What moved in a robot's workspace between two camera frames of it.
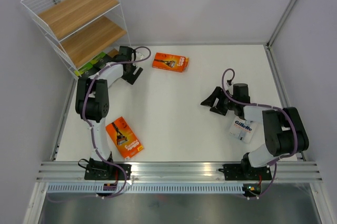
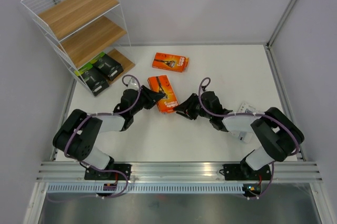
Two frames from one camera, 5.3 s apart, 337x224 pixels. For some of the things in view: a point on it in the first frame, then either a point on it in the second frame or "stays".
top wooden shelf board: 72,13 stays
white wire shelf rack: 81,17 stays
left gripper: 131,78 → 150,96
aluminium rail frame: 178,172 stays
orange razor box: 124,137 → 162,84
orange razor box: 170,62 stays
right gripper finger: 209,101 → 188,107
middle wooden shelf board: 88,42 stays
